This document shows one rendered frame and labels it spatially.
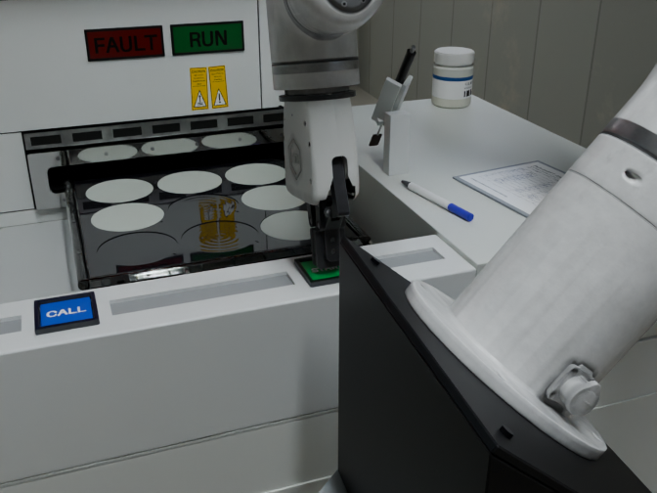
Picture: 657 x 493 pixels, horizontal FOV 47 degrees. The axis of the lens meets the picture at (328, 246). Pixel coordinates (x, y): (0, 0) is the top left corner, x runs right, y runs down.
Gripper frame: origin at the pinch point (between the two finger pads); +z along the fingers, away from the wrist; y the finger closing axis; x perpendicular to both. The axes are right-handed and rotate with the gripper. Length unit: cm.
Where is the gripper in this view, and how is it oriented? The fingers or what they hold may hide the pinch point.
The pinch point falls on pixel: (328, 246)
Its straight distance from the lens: 77.9
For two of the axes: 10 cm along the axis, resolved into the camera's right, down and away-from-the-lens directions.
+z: 0.7, 9.7, 2.5
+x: 9.4, -1.5, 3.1
